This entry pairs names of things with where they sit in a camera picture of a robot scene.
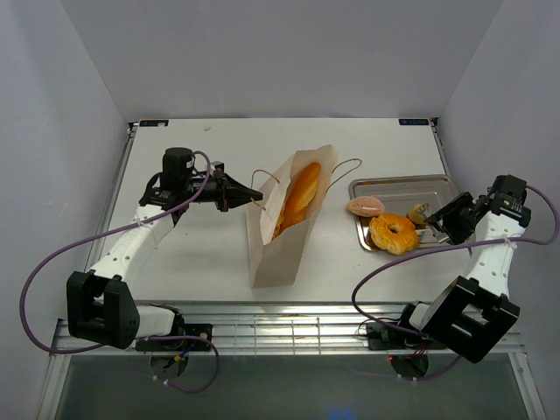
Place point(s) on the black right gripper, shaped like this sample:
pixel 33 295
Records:
pixel 447 214

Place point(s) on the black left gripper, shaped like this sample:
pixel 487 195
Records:
pixel 231 193

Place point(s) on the small round fake bun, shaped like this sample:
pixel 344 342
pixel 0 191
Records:
pixel 417 213

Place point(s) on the metal bread tongs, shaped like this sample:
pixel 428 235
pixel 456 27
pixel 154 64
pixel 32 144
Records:
pixel 437 232

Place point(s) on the ring shaped fake bread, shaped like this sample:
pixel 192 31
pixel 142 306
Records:
pixel 393 233

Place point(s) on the beige paper bag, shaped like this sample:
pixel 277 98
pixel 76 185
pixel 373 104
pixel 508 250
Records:
pixel 275 262

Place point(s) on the long baguette fake bread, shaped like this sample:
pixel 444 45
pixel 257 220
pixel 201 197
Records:
pixel 301 195

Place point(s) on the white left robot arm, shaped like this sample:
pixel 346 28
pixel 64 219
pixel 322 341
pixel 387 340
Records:
pixel 100 303

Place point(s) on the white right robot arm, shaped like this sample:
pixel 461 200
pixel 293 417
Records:
pixel 474 312

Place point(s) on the pink sugared fake doughnut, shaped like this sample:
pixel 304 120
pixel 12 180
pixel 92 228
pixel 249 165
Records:
pixel 365 206

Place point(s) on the metal baking tray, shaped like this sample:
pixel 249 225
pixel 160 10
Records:
pixel 398 195

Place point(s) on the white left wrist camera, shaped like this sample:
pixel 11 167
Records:
pixel 218 166

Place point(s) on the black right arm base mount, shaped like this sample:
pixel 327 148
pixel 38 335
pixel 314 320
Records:
pixel 378 337

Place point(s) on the aluminium frame rail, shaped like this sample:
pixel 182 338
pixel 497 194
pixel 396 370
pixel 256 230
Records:
pixel 294 329

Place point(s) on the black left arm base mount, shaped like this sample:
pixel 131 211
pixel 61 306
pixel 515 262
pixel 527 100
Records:
pixel 203 331

